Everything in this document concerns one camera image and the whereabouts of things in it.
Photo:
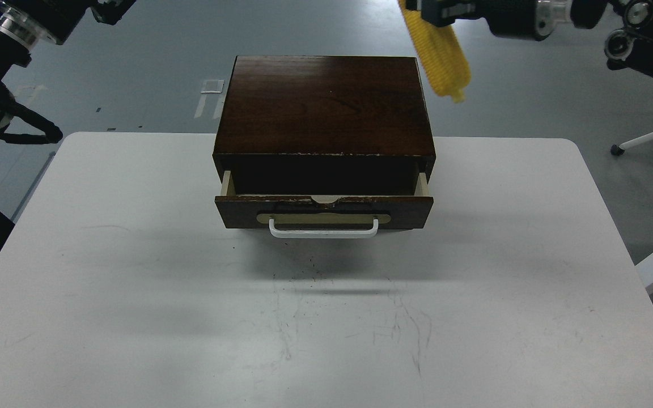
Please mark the yellow corn cob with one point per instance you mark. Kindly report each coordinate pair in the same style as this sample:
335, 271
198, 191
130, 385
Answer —
440, 54

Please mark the dark wooden drawer cabinet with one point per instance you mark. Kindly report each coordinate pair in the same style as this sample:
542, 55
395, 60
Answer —
315, 124

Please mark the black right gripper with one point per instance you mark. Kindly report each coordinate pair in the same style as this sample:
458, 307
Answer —
505, 19

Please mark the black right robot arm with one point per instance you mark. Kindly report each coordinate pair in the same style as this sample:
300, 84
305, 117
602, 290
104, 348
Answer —
630, 46

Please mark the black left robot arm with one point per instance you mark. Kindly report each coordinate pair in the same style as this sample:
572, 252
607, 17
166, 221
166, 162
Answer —
22, 25

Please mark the wooden drawer with white handle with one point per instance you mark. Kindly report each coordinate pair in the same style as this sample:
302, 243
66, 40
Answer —
324, 216

